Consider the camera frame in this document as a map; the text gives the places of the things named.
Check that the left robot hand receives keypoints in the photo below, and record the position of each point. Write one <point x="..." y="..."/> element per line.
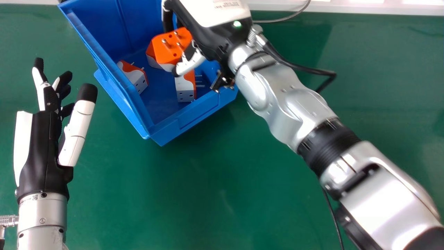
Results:
<point x="38" y="152"/>

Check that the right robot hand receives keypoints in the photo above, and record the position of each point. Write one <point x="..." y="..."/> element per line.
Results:
<point x="208" y="27"/>

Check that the white-and-orange plug adapter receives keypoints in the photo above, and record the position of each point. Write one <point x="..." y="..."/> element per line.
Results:
<point x="135" y="75"/>
<point x="166" y="48"/>
<point x="186" y="86"/>

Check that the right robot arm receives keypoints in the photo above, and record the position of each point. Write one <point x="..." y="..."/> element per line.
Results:
<point x="312" y="121"/>

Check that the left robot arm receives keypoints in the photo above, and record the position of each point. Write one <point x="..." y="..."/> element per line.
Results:
<point x="41" y="222"/>

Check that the blue plastic bin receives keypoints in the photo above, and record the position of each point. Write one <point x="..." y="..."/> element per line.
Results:
<point x="121" y="41"/>

